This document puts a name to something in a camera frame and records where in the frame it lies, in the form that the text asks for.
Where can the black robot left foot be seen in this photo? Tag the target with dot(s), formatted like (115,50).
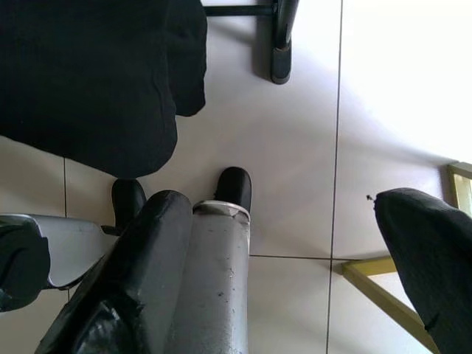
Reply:
(127,199)

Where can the white round table gold legs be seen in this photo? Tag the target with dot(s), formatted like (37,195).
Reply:
(368,280)

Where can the black robot right foot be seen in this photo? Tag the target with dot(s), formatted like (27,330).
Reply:
(234,184)

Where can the grey ottoman black legs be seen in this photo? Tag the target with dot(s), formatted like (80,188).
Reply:
(281,66)

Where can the silver robot leg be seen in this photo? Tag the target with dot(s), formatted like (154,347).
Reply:
(73,239)
(217,276)

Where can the silver robot right leg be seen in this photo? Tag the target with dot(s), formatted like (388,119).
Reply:
(217,276)

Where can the black garment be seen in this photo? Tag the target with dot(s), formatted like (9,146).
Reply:
(92,81)

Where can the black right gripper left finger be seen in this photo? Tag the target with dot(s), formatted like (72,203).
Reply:
(129,276)

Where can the silver robot left leg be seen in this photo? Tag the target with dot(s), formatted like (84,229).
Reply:
(73,239)

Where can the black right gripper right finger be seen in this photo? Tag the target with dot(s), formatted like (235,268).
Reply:
(427,265)

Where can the black robot foot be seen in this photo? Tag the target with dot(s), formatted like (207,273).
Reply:
(234,184)
(127,199)

